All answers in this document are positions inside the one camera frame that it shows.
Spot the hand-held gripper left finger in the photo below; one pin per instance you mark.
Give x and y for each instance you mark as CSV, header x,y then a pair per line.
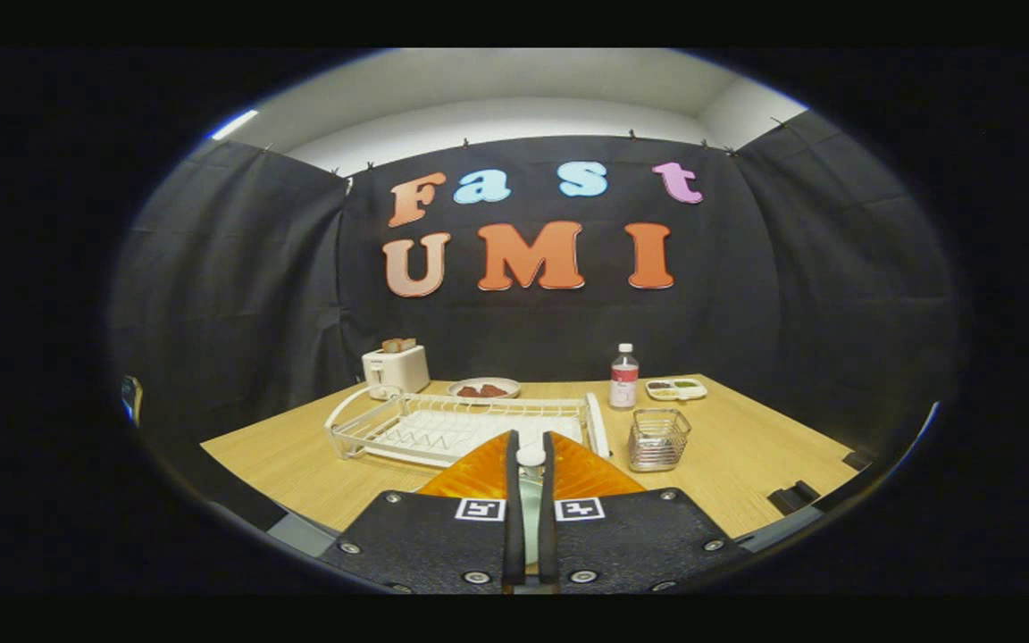
x,y
512,536

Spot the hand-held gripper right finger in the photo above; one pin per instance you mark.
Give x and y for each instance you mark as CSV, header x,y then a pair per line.
x,y
548,536

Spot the beige plate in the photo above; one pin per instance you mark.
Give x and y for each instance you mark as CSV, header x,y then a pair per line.
x,y
510,387

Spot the clear bottle red label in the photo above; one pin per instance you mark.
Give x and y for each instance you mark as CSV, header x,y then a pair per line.
x,y
623,379

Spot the white divided condiment tray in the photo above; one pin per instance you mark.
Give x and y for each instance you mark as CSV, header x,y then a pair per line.
x,y
677,395

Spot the white toaster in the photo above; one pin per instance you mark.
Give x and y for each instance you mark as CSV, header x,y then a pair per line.
x,y
398,371

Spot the toast slices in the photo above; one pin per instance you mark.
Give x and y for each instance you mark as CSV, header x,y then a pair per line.
x,y
398,345

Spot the black chair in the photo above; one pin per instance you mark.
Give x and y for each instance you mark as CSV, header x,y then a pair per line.
x,y
857,461
791,498

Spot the black backdrop cloth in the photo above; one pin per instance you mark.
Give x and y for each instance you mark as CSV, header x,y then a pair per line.
x,y
791,295

